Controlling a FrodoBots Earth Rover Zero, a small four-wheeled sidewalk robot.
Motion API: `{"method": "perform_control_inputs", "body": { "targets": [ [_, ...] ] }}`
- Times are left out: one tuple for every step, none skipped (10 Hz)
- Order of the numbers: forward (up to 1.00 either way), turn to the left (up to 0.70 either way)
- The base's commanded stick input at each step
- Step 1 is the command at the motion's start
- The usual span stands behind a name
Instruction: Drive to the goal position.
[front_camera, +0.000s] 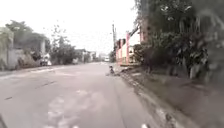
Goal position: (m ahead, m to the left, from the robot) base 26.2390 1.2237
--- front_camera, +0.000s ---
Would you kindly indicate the pale wall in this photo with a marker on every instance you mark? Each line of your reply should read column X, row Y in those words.
column 10, row 57

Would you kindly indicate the grey concrete road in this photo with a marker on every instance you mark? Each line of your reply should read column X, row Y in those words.
column 76, row 96

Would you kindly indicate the row of trees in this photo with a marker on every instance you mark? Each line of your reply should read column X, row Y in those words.
column 61, row 51
column 173, row 43

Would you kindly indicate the person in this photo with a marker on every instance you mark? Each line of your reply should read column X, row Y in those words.
column 111, row 70

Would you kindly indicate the grey concrete pavement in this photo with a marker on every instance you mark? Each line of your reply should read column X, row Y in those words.
column 181, row 96

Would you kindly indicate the white vehicle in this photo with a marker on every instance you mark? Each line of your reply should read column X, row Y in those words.
column 45, row 61

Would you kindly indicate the robot's own part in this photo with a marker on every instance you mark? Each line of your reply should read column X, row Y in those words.
column 144, row 126

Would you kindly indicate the utility pole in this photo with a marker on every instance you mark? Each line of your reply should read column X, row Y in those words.
column 113, row 40

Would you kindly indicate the narrow grey pavement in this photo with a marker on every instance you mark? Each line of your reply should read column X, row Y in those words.
column 20, row 71

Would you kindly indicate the red and white building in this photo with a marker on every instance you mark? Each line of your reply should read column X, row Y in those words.
column 123, row 51

